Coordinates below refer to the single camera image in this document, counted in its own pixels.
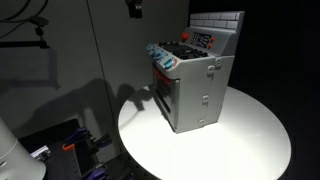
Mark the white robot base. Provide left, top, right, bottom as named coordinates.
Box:
left=0, top=117, right=47, bottom=180

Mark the gray toy stove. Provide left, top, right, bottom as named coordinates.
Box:
left=145, top=10, right=246, bottom=135

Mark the black and purple clamp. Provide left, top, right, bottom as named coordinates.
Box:
left=89, top=133, right=113, bottom=155

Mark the purple clamp with orange tip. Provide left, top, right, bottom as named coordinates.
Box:
left=62, top=127, right=91, bottom=152

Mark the purple spring clamp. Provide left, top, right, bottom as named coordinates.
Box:
left=82, top=164, right=108, bottom=180

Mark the oven door with red handle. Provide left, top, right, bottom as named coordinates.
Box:
left=151, top=64, right=181, bottom=132

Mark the black camera on stand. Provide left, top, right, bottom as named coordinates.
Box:
left=29, top=15, right=50, bottom=28

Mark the black hanging cable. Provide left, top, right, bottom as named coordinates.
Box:
left=0, top=0, right=50, bottom=38
left=0, top=0, right=33, bottom=23

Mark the black camera stand bar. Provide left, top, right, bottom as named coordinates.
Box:
left=0, top=27, right=51, bottom=50

